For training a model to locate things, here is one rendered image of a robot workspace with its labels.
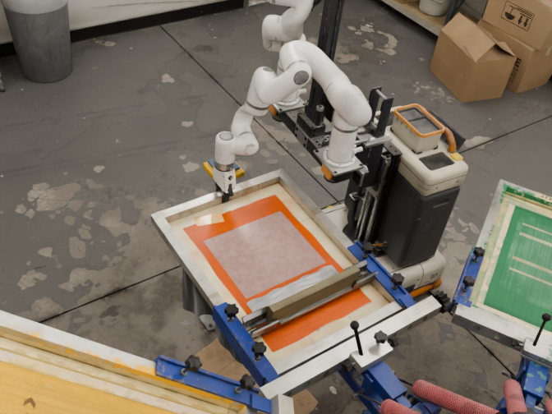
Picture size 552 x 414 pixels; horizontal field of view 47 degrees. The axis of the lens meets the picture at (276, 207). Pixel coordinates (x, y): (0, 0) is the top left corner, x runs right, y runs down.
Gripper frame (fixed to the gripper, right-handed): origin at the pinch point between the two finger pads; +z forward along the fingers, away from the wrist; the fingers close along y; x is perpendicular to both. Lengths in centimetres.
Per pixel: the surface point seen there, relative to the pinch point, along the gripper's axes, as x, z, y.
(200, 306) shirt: 21.4, 30.6, -23.2
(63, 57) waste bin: -20, 87, 258
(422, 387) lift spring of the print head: -5, -10, -105
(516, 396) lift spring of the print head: -21, -18, -123
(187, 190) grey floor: -41, 102, 105
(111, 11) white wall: -77, 86, 308
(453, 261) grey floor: -149, 100, -21
